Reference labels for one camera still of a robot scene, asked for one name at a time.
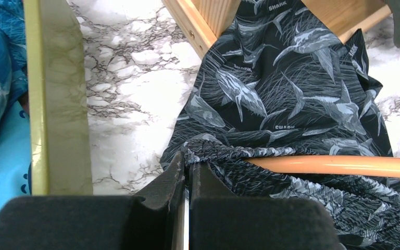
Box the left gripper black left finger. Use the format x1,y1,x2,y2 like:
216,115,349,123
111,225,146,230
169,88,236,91
122,152,185,249

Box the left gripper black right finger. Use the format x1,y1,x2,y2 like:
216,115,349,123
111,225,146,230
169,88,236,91
189,163,235,249

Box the orange wooden hanger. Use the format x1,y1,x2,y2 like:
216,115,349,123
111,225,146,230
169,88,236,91
245,155,400,178

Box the dark blue patterned shorts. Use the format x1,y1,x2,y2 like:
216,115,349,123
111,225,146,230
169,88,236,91
160,1,400,249

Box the blue shark print shorts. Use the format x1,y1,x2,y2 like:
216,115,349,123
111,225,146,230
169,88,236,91
0,102,32,209

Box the olive green plastic basket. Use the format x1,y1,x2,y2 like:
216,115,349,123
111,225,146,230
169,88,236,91
23,0,93,195

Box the wooden clothes rack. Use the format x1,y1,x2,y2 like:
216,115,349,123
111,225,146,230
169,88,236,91
162,0,391,57

